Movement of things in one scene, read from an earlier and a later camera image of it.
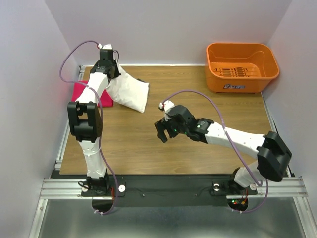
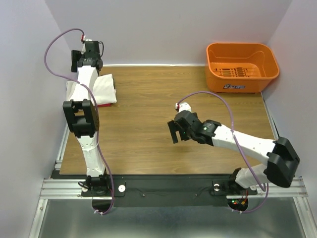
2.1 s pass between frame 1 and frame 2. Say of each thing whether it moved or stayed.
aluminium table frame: stayed
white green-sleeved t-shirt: moved
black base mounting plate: stayed
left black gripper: moved
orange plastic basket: stayed
